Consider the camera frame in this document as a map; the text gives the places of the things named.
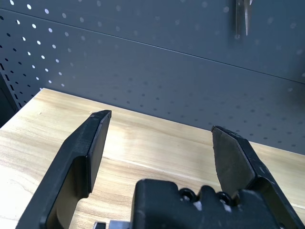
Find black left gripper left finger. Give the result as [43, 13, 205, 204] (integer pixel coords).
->
[15, 110, 112, 229]

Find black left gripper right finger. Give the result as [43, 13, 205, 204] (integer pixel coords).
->
[211, 125, 305, 229]

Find black handled scissors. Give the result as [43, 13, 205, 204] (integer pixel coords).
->
[235, 0, 254, 37]

